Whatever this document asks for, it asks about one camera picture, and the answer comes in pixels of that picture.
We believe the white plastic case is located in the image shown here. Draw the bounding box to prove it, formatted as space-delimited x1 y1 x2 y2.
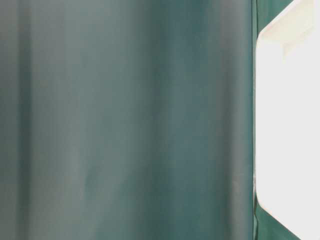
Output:
255 0 320 240

